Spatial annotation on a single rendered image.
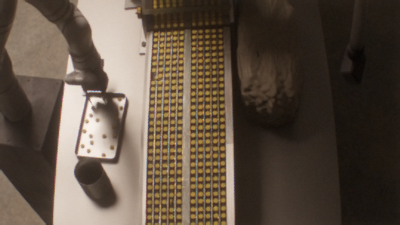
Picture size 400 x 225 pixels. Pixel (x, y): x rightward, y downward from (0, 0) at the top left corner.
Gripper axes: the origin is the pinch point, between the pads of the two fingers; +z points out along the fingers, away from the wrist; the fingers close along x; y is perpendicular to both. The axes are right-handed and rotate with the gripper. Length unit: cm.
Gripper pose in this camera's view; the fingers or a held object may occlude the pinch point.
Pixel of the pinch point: (98, 103)
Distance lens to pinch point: 187.5
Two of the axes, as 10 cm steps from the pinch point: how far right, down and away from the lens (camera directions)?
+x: -9.9, -0.6, 1.3
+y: 1.1, -8.7, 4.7
